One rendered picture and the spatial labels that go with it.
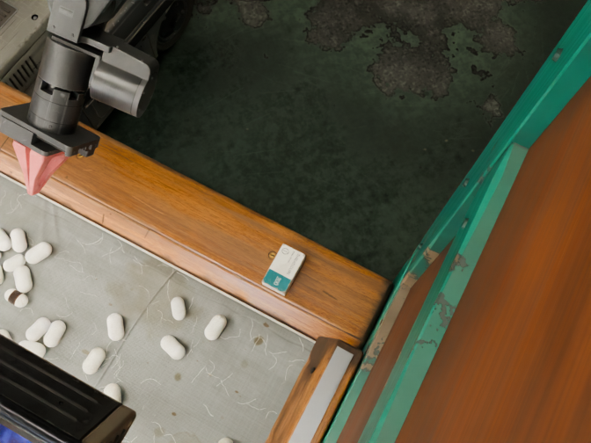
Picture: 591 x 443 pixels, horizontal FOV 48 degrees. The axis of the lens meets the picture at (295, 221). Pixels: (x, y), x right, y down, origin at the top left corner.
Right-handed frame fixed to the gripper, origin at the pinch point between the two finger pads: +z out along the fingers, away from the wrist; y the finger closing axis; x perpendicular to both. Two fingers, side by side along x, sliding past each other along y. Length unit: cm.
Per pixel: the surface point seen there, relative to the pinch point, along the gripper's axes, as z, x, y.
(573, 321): -36, -50, 47
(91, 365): 17.8, -2.4, 15.8
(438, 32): -28, 135, 27
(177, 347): 12.1, 2.3, 24.4
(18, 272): 13.6, 1.0, 0.3
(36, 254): 11.2, 3.2, 0.8
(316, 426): 5.7, -5.7, 44.7
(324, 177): 15, 99, 20
